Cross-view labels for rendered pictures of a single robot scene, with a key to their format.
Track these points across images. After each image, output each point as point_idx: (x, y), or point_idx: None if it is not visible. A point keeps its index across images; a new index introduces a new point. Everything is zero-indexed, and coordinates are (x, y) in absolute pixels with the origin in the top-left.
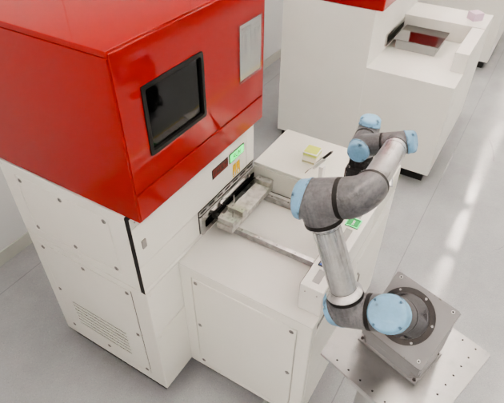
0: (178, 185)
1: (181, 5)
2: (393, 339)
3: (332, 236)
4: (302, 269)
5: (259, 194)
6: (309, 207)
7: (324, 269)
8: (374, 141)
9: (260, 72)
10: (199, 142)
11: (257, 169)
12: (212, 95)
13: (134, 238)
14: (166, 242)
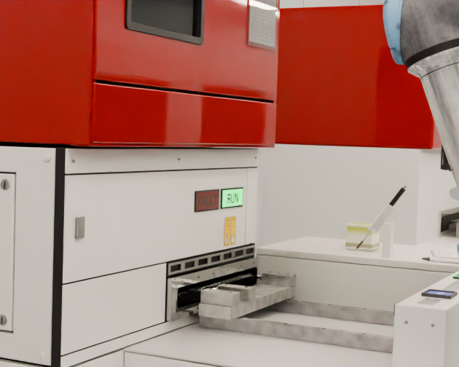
0: (153, 135)
1: None
2: None
3: None
4: (385, 355)
5: (273, 290)
6: (418, 6)
7: (454, 156)
8: None
9: (274, 57)
10: (189, 85)
11: (262, 263)
12: (212, 20)
13: (66, 197)
14: (112, 272)
